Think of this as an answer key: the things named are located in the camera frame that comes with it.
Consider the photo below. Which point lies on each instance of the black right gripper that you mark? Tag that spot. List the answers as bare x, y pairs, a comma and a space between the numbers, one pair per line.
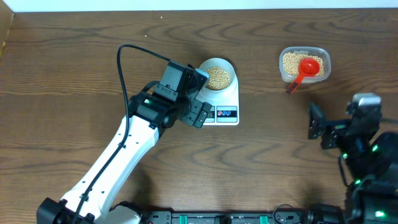
318, 123

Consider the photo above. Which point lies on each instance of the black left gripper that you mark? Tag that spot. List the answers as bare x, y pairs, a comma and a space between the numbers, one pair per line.
197, 112

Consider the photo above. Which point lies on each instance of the white digital kitchen scale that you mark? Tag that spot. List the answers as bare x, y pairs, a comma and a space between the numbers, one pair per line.
225, 106

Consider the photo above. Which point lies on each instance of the red plastic measuring scoop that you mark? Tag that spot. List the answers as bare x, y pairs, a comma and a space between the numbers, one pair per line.
308, 67

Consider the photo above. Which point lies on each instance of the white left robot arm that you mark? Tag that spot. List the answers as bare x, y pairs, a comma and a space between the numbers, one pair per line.
90, 201

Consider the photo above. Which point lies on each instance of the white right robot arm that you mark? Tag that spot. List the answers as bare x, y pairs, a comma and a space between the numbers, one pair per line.
367, 165

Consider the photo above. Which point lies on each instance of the soybeans in bowl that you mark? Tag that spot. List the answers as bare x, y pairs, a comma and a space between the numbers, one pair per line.
218, 78

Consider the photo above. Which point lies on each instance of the grey plastic bowl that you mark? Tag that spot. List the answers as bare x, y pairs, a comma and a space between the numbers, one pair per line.
220, 62

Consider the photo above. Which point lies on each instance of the soybeans in container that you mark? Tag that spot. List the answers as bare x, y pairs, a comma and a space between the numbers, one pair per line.
291, 62

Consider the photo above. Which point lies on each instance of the clear plastic container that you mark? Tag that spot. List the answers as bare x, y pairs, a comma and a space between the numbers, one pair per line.
314, 51

